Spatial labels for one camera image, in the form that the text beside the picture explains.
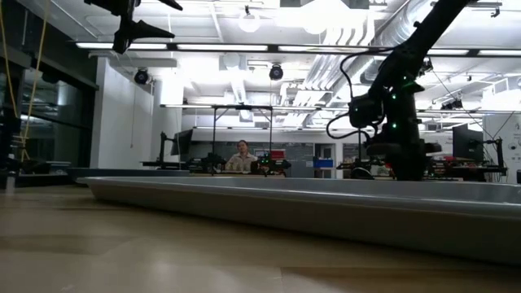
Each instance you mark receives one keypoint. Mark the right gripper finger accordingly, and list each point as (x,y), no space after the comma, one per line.
(418,169)
(400,169)

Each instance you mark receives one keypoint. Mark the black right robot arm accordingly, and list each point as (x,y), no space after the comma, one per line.
(427,28)

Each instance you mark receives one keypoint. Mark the black background robot arm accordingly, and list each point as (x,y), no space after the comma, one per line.
(211,163)
(277,166)

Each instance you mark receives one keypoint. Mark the grey plastic tray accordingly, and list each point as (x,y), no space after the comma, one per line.
(285,211)

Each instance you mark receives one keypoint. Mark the black dome-shaped object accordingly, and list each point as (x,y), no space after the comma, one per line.
(362,173)

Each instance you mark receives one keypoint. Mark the black ceiling spot lamp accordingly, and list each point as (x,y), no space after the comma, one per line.
(276,72)
(141,76)

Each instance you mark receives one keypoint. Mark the black computer monitor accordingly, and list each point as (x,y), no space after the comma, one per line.
(183,142)
(468,142)

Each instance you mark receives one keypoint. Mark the blue storage bin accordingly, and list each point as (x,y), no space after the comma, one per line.
(322,163)

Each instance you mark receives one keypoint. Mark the white globe ceiling lamp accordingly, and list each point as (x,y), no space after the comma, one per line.
(249,22)

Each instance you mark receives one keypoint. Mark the red box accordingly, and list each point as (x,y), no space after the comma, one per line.
(278,154)

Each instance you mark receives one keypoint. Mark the person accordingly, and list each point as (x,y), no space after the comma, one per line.
(242,160)

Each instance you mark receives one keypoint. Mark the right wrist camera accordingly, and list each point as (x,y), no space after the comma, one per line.
(382,149)

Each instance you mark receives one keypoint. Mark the black background station frame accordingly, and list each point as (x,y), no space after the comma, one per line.
(244,107)

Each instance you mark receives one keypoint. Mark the black vertical post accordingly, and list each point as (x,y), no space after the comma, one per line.
(10,134)

